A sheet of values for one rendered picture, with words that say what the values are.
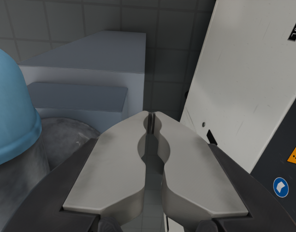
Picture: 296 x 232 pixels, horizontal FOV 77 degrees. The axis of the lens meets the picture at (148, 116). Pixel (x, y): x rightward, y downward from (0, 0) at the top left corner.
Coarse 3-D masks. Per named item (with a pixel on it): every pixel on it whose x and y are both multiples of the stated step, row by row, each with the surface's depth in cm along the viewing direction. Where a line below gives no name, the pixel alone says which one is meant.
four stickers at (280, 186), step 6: (294, 150) 36; (294, 156) 36; (288, 162) 37; (294, 162) 36; (294, 168) 36; (276, 180) 39; (282, 180) 38; (276, 186) 39; (282, 186) 38; (288, 186) 36; (276, 192) 39; (282, 192) 37; (288, 192) 36; (282, 198) 37
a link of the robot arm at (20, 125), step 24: (0, 72) 8; (0, 96) 8; (24, 96) 10; (0, 120) 8; (24, 120) 10; (0, 144) 8; (24, 144) 9; (0, 168) 8; (24, 168) 10; (48, 168) 13; (0, 192) 9; (24, 192) 10; (0, 216) 9
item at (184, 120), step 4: (184, 112) 116; (184, 116) 114; (180, 120) 123; (184, 120) 113; (188, 120) 106; (184, 124) 111; (188, 124) 105; (164, 216) 126; (164, 220) 125; (168, 220) 114; (172, 220) 106; (168, 224) 113; (172, 224) 105; (176, 224) 98; (168, 228) 111; (172, 228) 104; (176, 228) 98; (180, 228) 91
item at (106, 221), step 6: (102, 222) 6; (108, 222) 6; (114, 222) 6; (204, 222) 6; (210, 222) 6; (102, 228) 6; (108, 228) 6; (114, 228) 6; (120, 228) 6; (198, 228) 6; (204, 228) 6; (210, 228) 6; (216, 228) 6
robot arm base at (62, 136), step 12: (48, 120) 26; (60, 120) 26; (72, 120) 27; (48, 132) 24; (60, 132) 25; (72, 132) 25; (84, 132) 26; (96, 132) 28; (48, 144) 23; (60, 144) 24; (72, 144) 24; (48, 156) 22; (60, 156) 23
